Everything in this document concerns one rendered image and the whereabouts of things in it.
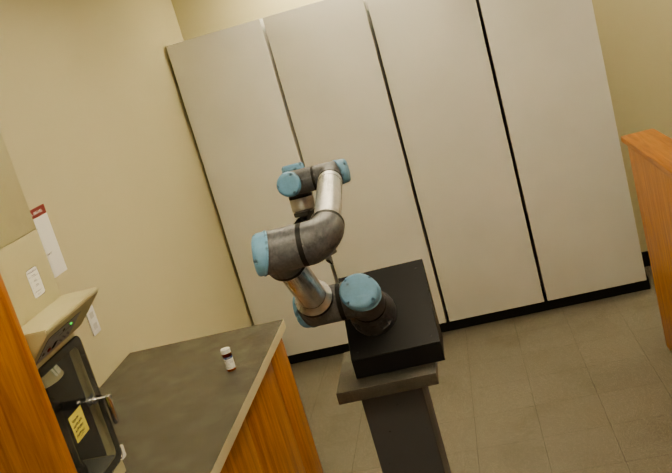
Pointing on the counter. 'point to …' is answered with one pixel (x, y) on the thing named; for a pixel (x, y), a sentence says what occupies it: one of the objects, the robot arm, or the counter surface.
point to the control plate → (58, 337)
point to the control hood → (35, 336)
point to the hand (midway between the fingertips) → (316, 271)
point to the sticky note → (78, 424)
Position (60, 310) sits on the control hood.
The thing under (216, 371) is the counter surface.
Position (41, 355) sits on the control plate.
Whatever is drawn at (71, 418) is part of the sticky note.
